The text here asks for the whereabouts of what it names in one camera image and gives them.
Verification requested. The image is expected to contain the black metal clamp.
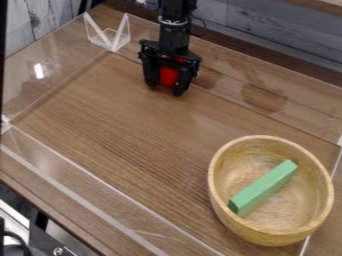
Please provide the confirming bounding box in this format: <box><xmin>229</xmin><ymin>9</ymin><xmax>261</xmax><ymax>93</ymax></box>
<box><xmin>30</xmin><ymin>211</ymin><xmax>94</xmax><ymax>256</ymax></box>

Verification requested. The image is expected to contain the green rectangular block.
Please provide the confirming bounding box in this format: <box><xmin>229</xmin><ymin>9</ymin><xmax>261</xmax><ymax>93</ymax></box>
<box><xmin>228</xmin><ymin>160</ymin><xmax>299</xmax><ymax>217</ymax></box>

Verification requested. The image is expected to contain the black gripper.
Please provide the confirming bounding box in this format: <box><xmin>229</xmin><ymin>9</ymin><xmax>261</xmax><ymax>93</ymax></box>
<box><xmin>138</xmin><ymin>39</ymin><xmax>202</xmax><ymax>96</ymax></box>

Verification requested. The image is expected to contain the clear acrylic table barrier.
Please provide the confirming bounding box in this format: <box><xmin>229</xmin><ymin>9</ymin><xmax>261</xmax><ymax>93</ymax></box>
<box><xmin>0</xmin><ymin>18</ymin><xmax>342</xmax><ymax>256</ymax></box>

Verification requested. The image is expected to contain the black cable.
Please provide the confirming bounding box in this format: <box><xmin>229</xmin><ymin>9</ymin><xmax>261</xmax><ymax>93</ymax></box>
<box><xmin>0</xmin><ymin>229</ymin><xmax>35</xmax><ymax>256</ymax></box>

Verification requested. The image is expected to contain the clear acrylic corner bracket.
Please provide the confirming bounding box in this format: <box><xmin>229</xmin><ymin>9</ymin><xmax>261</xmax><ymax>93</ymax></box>
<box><xmin>83</xmin><ymin>13</ymin><xmax>132</xmax><ymax>52</ymax></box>

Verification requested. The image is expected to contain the wooden bowl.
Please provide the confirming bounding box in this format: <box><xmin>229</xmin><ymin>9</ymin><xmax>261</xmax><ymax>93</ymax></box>
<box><xmin>208</xmin><ymin>135</ymin><xmax>335</xmax><ymax>247</ymax></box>

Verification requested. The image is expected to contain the red plush strawberry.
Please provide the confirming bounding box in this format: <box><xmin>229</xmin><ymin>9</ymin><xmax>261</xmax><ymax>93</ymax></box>
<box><xmin>160</xmin><ymin>57</ymin><xmax>186</xmax><ymax>87</ymax></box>

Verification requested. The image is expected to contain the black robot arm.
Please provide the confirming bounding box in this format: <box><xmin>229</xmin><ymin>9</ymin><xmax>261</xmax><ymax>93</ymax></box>
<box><xmin>140</xmin><ymin>0</ymin><xmax>202</xmax><ymax>96</ymax></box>

